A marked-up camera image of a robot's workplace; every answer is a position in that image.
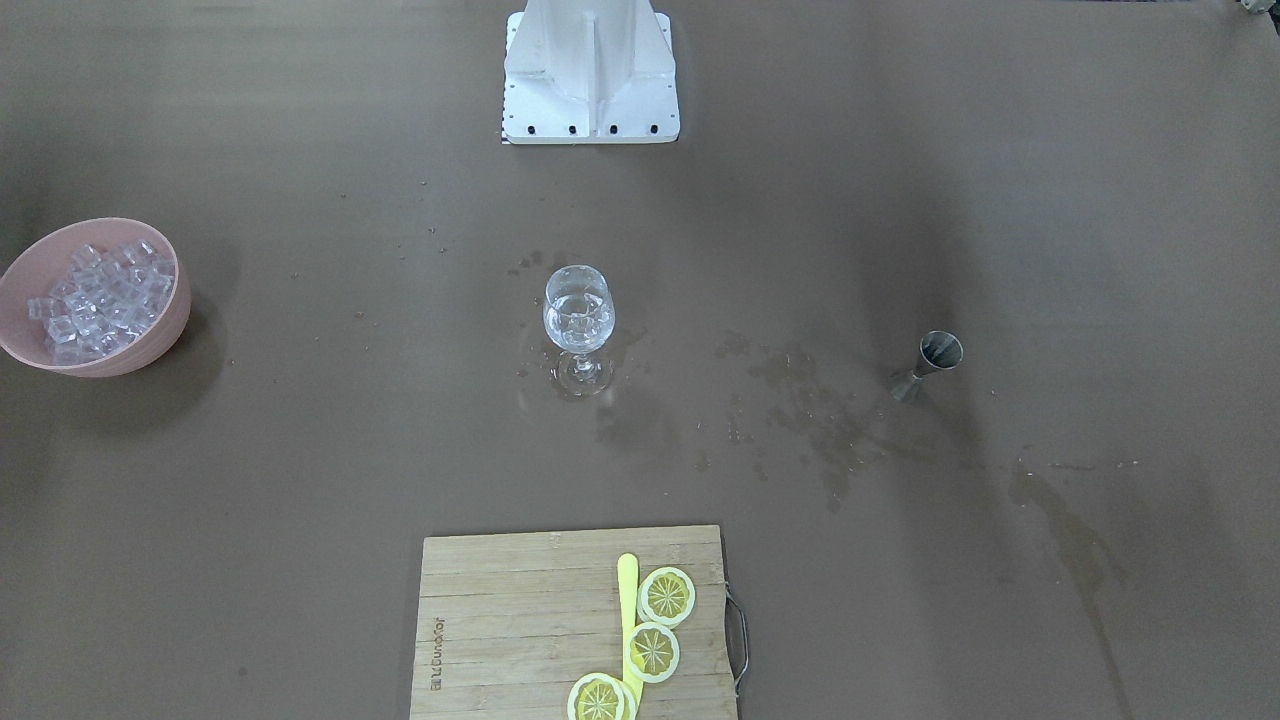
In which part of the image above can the steel double jigger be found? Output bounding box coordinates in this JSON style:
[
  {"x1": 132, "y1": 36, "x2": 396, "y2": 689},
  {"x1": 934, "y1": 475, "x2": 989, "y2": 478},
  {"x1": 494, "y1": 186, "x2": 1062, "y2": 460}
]
[{"x1": 890, "y1": 331, "x2": 965, "y2": 404}]

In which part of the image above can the clear wine glass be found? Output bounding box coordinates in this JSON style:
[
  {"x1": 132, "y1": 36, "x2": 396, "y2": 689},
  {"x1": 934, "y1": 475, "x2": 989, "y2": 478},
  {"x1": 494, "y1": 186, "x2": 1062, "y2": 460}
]
[{"x1": 543, "y1": 264, "x2": 616, "y2": 398}]

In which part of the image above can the clear ice cubes pile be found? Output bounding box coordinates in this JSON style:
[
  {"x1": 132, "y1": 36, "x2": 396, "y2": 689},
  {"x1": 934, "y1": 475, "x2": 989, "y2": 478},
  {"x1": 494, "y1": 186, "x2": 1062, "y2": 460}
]
[{"x1": 26, "y1": 238, "x2": 178, "y2": 366}]

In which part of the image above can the yellow plastic knife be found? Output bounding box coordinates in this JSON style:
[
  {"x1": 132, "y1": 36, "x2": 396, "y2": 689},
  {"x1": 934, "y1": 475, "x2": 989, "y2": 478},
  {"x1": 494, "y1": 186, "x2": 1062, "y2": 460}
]
[{"x1": 616, "y1": 553, "x2": 644, "y2": 719}]

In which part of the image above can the upper lemon slice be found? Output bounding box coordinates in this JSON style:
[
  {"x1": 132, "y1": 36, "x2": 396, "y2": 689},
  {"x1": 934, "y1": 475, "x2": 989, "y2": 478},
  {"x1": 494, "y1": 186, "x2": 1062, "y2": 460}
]
[{"x1": 636, "y1": 566, "x2": 698, "y2": 629}]

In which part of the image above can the lemon slice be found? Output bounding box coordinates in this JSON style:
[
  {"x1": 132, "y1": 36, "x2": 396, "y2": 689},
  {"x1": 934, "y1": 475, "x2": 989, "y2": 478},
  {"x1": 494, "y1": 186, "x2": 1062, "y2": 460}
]
[
  {"x1": 636, "y1": 566, "x2": 698, "y2": 629},
  {"x1": 564, "y1": 673, "x2": 635, "y2": 720},
  {"x1": 623, "y1": 621, "x2": 681, "y2": 684}
]

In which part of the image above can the middle lemon slice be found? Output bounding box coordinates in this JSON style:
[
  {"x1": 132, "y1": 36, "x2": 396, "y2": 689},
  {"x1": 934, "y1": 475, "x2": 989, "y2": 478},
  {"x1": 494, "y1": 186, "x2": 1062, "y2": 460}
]
[{"x1": 623, "y1": 621, "x2": 681, "y2": 684}]

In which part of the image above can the bamboo cutting board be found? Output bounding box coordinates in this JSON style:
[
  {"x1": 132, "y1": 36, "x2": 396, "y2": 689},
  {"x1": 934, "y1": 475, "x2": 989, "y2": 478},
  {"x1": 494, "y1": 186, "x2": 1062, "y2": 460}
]
[{"x1": 408, "y1": 524, "x2": 739, "y2": 719}]

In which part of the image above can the lower lemon slice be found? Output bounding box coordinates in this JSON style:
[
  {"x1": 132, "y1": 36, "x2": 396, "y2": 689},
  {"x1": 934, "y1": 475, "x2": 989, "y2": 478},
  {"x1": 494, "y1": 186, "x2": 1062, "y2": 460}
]
[{"x1": 564, "y1": 673, "x2": 635, "y2": 720}]

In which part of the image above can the pink bowl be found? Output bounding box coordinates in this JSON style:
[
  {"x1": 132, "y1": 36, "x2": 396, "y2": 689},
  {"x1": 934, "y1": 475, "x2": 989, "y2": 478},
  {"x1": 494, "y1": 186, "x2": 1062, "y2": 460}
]
[{"x1": 3, "y1": 217, "x2": 191, "y2": 378}]

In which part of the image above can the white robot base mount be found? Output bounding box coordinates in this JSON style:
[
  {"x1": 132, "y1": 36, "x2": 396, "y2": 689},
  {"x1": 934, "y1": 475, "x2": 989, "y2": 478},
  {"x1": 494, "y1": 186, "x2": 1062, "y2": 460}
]
[{"x1": 500, "y1": 1, "x2": 681, "y2": 145}]

